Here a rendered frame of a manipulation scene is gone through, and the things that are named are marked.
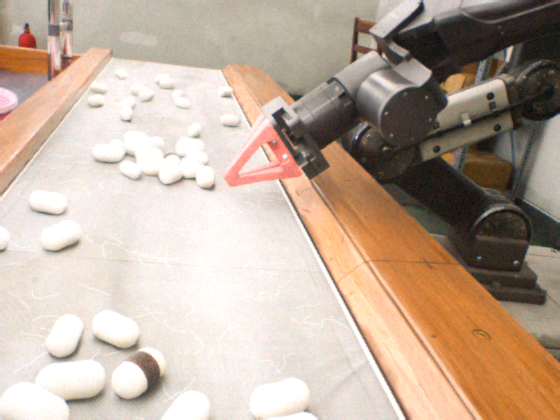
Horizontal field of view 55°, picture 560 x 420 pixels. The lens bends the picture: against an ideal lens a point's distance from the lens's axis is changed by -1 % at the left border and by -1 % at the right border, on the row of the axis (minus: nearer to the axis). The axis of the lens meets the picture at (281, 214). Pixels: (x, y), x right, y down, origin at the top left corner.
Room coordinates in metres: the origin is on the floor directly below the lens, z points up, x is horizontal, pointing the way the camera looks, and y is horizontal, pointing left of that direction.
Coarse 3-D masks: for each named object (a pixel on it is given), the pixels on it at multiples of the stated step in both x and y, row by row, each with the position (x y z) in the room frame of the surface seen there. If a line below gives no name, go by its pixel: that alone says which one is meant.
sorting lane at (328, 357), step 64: (128, 64) 1.46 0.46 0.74; (64, 128) 0.76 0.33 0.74; (128, 128) 0.81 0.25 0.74; (64, 192) 0.52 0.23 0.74; (128, 192) 0.55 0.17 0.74; (192, 192) 0.58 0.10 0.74; (256, 192) 0.61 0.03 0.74; (0, 256) 0.37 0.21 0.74; (64, 256) 0.39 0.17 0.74; (128, 256) 0.40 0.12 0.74; (192, 256) 0.42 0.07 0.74; (256, 256) 0.44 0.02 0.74; (0, 320) 0.29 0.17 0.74; (192, 320) 0.33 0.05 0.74; (256, 320) 0.34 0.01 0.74; (320, 320) 0.35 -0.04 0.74; (0, 384) 0.23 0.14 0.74; (192, 384) 0.26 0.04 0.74; (256, 384) 0.27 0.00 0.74; (320, 384) 0.28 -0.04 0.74; (384, 384) 0.28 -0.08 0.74
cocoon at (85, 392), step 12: (84, 360) 0.24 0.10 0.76; (48, 372) 0.23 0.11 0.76; (60, 372) 0.23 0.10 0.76; (72, 372) 0.23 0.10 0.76; (84, 372) 0.23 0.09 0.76; (96, 372) 0.24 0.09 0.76; (36, 384) 0.23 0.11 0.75; (48, 384) 0.22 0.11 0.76; (60, 384) 0.23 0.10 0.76; (72, 384) 0.23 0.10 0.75; (84, 384) 0.23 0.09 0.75; (96, 384) 0.23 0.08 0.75; (60, 396) 0.22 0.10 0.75; (72, 396) 0.23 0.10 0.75; (84, 396) 0.23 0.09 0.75
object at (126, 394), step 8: (152, 352) 0.26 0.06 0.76; (160, 360) 0.26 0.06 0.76; (120, 368) 0.24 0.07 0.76; (128, 368) 0.24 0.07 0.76; (136, 368) 0.24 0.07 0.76; (160, 368) 0.25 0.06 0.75; (112, 376) 0.24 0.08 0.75; (120, 376) 0.24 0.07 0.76; (128, 376) 0.24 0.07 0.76; (136, 376) 0.24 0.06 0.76; (144, 376) 0.24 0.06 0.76; (112, 384) 0.24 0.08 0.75; (120, 384) 0.23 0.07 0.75; (128, 384) 0.23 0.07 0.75; (136, 384) 0.24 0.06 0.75; (144, 384) 0.24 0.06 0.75; (120, 392) 0.23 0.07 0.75; (128, 392) 0.23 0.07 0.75; (136, 392) 0.24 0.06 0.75
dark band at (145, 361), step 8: (136, 352) 0.26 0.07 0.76; (144, 352) 0.26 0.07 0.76; (128, 360) 0.25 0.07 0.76; (136, 360) 0.25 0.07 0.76; (144, 360) 0.25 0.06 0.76; (152, 360) 0.25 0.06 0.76; (144, 368) 0.24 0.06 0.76; (152, 368) 0.25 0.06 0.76; (152, 376) 0.25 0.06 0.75; (152, 384) 0.25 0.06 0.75; (144, 392) 0.24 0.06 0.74
